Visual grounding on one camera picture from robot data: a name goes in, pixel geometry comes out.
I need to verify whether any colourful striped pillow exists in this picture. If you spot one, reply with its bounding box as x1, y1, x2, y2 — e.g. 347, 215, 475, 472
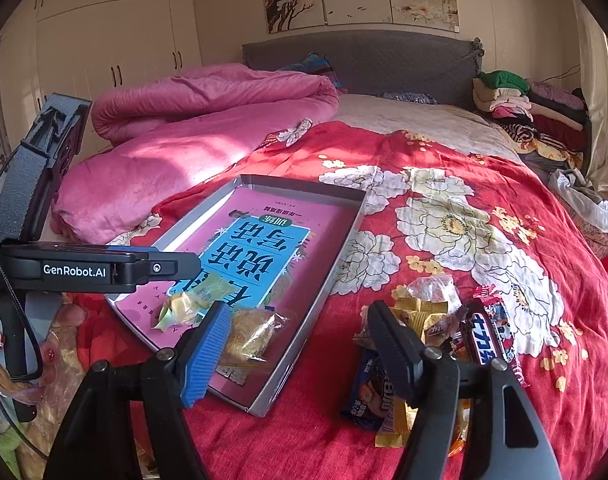
279, 52, 347, 93

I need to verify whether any grey headboard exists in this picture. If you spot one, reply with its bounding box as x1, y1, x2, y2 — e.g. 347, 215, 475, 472
241, 30, 484, 108

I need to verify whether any pink book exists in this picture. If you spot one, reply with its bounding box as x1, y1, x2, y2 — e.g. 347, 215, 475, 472
121, 187, 357, 406

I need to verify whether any beige bed sheet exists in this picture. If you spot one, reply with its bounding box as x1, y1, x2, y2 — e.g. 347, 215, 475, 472
334, 92, 524, 161

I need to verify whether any red floral blanket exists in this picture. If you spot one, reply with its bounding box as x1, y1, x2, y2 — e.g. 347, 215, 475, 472
69, 120, 608, 480

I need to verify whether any yellow candy packet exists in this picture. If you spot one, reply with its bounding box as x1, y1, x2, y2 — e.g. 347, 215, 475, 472
391, 295, 435, 326

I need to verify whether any red striped snack packet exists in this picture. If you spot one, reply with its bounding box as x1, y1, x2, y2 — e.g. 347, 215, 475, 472
471, 284, 532, 390

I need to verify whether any pale green candy packet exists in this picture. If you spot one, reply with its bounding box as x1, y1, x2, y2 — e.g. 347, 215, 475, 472
194, 271, 229, 306

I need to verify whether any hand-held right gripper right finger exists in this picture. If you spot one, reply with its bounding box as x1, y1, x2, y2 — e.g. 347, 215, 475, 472
366, 300, 564, 480

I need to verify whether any green-yellow candy packet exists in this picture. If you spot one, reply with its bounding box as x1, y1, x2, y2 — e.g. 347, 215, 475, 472
151, 292, 209, 333

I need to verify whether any pink blanket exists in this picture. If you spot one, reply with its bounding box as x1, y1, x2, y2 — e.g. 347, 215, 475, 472
51, 62, 342, 246

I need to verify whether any dark blue cookie packet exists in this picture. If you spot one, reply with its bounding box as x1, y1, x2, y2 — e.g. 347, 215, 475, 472
340, 347, 402, 431

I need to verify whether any pastry in clear wrapper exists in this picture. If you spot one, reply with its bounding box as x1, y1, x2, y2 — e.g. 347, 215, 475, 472
216, 305, 292, 376

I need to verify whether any clear plastic bag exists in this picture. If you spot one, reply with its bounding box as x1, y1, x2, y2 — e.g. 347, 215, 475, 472
406, 274, 463, 318

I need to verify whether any dark patterned pillow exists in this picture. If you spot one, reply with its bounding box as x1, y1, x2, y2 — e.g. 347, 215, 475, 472
379, 91, 439, 106

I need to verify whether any white plastic bag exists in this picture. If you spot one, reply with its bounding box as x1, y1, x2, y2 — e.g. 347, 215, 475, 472
548, 167, 608, 233

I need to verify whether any pile of folded clothes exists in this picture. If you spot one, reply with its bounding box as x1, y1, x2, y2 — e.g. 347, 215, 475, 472
471, 69, 592, 171

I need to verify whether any cream curtain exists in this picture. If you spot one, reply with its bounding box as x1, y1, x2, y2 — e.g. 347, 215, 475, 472
568, 0, 608, 206

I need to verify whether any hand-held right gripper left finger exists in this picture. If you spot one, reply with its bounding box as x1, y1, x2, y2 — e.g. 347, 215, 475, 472
43, 301, 233, 480

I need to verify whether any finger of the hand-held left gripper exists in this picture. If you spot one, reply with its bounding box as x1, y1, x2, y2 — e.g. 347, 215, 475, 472
105, 245, 151, 261
134, 251, 203, 292

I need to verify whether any cream wardrobe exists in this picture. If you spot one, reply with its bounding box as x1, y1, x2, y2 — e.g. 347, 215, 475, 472
0, 0, 205, 161

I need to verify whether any pink box lid tray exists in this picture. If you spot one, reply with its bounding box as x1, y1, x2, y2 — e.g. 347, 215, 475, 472
105, 174, 369, 418

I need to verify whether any brown snack packet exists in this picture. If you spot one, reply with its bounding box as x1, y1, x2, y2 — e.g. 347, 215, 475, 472
424, 310, 467, 348

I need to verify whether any chocolate bar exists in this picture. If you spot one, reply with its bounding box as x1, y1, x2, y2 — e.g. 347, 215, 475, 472
458, 301, 518, 367

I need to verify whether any brown fuzzy blanket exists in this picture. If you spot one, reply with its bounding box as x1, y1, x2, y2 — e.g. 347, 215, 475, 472
0, 290, 150, 480

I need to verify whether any person's left hand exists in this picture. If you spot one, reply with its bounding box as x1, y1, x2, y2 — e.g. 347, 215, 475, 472
0, 304, 87, 406

